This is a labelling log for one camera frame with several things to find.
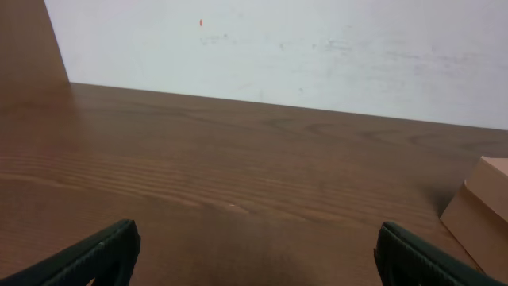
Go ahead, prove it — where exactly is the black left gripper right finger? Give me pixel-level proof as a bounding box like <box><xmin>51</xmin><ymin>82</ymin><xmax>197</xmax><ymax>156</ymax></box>
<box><xmin>374</xmin><ymin>222</ymin><xmax>504</xmax><ymax>286</ymax></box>

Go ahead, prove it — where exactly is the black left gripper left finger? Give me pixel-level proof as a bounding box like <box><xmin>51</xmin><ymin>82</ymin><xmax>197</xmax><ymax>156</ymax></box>
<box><xmin>1</xmin><ymin>219</ymin><xmax>140</xmax><ymax>286</ymax></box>

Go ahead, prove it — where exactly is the cardboard box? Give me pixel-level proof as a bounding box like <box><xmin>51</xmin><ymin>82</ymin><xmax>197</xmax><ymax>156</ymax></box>
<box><xmin>441</xmin><ymin>157</ymin><xmax>507</xmax><ymax>283</ymax></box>

